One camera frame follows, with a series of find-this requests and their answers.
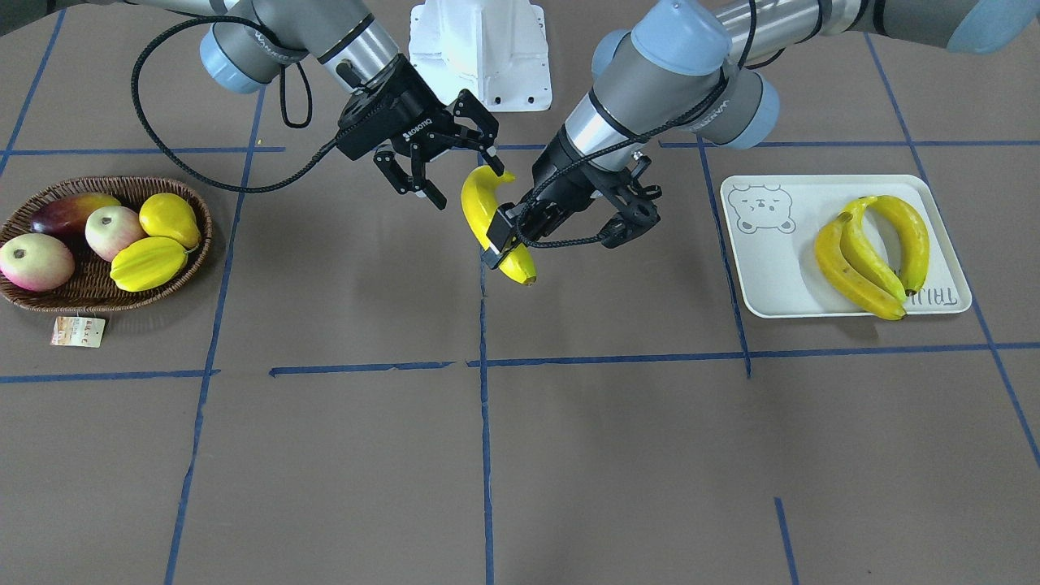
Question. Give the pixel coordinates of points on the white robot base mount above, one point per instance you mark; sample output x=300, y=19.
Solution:
x=498, y=50

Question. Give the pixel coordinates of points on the yellow banana moved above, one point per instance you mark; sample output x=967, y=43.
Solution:
x=914, y=239
x=861, y=254

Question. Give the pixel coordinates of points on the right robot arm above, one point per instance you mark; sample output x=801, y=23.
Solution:
x=249, y=44

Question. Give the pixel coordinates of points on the paper price tag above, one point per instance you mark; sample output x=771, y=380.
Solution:
x=78, y=331

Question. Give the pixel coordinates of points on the brown wicker basket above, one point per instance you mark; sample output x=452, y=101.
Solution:
x=90, y=290

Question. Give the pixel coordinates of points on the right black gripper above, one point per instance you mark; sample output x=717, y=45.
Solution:
x=400, y=111

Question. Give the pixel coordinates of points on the yellow starfruit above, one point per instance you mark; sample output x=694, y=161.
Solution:
x=147, y=263

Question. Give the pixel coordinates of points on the white rectangular bear tray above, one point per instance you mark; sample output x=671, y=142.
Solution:
x=773, y=221

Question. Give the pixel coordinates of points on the pink green apple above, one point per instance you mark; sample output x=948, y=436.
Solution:
x=37, y=262
x=112, y=229

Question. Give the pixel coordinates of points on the yellow pear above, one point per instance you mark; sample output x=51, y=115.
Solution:
x=169, y=215

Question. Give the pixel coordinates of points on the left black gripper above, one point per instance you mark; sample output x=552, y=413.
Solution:
x=567, y=186

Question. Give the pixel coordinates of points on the purple eggplant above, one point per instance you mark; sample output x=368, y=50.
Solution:
x=66, y=218

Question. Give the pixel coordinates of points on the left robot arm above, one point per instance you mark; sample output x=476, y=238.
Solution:
x=682, y=66

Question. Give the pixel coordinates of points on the yellow banana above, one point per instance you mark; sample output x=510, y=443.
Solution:
x=866, y=290
x=479, y=203

